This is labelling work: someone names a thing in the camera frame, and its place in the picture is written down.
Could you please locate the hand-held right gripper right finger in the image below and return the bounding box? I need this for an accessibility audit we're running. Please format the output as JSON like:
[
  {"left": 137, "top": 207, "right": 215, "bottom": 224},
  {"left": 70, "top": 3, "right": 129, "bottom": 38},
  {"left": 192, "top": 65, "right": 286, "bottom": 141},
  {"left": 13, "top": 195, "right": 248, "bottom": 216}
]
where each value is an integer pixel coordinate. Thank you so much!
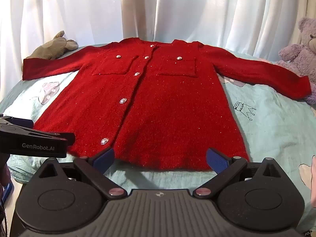
[{"left": 193, "top": 147, "right": 280, "bottom": 199}]

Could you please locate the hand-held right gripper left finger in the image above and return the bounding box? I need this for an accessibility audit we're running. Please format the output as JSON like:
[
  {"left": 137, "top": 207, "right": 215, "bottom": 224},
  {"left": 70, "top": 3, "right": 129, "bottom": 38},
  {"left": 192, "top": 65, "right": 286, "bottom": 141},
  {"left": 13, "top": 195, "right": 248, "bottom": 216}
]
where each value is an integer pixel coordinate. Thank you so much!
[{"left": 37, "top": 147, "right": 126, "bottom": 199}]

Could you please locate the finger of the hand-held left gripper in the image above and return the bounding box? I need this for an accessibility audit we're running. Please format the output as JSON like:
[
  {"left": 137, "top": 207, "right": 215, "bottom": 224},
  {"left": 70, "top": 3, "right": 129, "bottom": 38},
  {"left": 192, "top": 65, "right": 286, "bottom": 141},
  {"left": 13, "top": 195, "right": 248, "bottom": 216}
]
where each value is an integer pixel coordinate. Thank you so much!
[{"left": 10, "top": 118, "right": 76, "bottom": 146}]

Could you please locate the red knitted cardigan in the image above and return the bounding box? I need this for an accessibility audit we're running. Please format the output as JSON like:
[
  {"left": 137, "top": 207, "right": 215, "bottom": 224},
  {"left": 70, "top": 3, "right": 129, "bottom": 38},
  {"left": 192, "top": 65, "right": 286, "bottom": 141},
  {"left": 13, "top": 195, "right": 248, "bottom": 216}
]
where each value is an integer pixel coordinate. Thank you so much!
[{"left": 22, "top": 38, "right": 311, "bottom": 172}]

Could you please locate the light blue printed bedsheet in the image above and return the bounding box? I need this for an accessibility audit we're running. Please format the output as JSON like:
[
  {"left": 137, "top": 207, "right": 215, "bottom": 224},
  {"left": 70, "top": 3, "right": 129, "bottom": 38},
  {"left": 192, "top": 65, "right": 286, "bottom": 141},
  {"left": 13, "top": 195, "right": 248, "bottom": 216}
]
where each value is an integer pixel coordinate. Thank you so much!
[{"left": 0, "top": 39, "right": 316, "bottom": 204}]

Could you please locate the grey plush toy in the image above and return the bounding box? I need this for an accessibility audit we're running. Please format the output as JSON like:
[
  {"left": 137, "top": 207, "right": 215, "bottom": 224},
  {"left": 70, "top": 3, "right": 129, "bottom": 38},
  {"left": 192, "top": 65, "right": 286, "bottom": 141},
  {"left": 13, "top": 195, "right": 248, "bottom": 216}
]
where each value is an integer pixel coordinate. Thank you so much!
[{"left": 27, "top": 30, "right": 79, "bottom": 60}]

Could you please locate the purple teddy bear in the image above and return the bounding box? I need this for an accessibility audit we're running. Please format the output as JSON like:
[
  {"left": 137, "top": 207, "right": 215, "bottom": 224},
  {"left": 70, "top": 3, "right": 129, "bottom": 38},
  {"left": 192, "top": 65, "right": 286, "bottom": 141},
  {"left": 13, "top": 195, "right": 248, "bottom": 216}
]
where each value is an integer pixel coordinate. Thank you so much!
[{"left": 278, "top": 17, "right": 316, "bottom": 105}]

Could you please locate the white curtain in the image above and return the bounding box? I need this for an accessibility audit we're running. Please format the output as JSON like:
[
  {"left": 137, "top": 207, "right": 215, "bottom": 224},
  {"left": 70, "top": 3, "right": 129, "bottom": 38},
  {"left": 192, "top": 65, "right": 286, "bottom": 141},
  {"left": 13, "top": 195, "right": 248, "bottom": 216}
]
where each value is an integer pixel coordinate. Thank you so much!
[{"left": 0, "top": 0, "right": 316, "bottom": 63}]

